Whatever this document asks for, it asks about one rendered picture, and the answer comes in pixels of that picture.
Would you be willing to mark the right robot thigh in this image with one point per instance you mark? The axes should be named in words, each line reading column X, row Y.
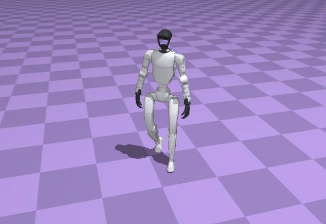
column 149, row 112

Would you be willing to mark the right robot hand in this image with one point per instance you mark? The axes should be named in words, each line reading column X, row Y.
column 137, row 98

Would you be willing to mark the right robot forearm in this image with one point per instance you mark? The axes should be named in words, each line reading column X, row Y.
column 140, row 83

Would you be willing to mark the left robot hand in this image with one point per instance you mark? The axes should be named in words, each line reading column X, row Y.
column 187, row 108

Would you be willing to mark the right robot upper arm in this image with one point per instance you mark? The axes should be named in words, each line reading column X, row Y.
column 146, row 62

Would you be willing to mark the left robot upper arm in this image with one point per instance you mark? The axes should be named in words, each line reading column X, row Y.
column 180, row 60

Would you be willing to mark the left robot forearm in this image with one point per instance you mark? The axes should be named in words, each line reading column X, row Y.
column 186, row 93

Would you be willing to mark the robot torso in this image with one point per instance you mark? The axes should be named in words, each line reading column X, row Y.
column 163, row 70

